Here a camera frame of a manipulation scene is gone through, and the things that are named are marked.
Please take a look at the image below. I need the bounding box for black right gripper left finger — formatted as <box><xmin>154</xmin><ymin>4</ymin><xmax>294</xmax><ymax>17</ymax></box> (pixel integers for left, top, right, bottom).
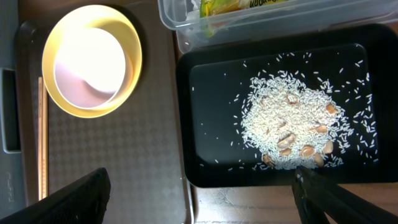
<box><xmin>1</xmin><ymin>167</ymin><xmax>111</xmax><ymax>224</ymax></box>

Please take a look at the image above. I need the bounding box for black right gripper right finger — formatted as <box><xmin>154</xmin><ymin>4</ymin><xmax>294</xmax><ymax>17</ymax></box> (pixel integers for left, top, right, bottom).
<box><xmin>292</xmin><ymin>166</ymin><xmax>397</xmax><ymax>223</ymax></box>

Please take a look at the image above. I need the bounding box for wooden chopstick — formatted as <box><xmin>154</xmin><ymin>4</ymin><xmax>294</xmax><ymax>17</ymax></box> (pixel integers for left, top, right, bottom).
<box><xmin>38</xmin><ymin>77</ymin><xmax>43</xmax><ymax>201</ymax></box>
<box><xmin>42</xmin><ymin>88</ymin><xmax>49</xmax><ymax>198</ymax></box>

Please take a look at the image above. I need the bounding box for white bowl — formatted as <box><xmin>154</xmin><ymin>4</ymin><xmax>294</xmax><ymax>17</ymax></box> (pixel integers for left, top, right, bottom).
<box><xmin>54</xmin><ymin>28</ymin><xmax>131</xmax><ymax>110</ymax></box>

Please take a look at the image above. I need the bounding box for yellow plate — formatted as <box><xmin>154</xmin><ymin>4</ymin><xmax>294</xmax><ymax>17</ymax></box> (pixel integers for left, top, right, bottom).
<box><xmin>41</xmin><ymin>4</ymin><xmax>143</xmax><ymax>118</ymax></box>

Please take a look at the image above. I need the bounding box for green yellow snack wrapper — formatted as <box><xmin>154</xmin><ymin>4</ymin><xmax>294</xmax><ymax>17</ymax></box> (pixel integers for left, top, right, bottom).
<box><xmin>199</xmin><ymin>0</ymin><xmax>288</xmax><ymax>38</ymax></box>

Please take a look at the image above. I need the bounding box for white tissue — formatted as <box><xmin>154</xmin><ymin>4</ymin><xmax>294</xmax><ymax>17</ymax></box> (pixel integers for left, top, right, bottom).
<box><xmin>186</xmin><ymin>0</ymin><xmax>201</xmax><ymax>12</ymax></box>

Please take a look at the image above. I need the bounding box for rice food waste pile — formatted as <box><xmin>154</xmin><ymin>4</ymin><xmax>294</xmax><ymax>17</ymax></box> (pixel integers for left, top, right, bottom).
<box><xmin>191</xmin><ymin>52</ymin><xmax>380</xmax><ymax>172</ymax></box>

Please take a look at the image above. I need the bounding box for brown plastic tray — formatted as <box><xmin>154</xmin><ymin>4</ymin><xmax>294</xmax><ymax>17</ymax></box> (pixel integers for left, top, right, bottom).
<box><xmin>15</xmin><ymin>0</ymin><xmax>195</xmax><ymax>224</ymax></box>

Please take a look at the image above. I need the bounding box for black plastic tray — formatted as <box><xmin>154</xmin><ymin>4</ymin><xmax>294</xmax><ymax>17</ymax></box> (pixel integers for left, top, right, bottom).
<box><xmin>176</xmin><ymin>24</ymin><xmax>397</xmax><ymax>188</ymax></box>

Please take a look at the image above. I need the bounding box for clear plastic bin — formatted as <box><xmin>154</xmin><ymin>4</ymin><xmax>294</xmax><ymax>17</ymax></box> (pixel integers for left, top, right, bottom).
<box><xmin>158</xmin><ymin>0</ymin><xmax>397</xmax><ymax>53</ymax></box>

